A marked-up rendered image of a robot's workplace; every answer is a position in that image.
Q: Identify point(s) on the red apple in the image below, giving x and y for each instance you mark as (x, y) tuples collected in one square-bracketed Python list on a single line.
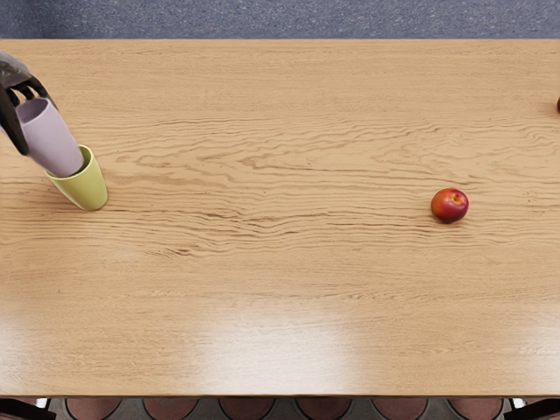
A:
[(449, 205)]

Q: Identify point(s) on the yellow-green cup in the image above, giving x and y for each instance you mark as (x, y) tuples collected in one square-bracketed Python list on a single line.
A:
[(85, 186)]

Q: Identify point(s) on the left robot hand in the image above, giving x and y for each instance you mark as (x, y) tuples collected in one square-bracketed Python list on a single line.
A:
[(9, 114)]

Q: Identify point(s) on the lilac cup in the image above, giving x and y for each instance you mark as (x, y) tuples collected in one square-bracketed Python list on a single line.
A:
[(47, 136)]

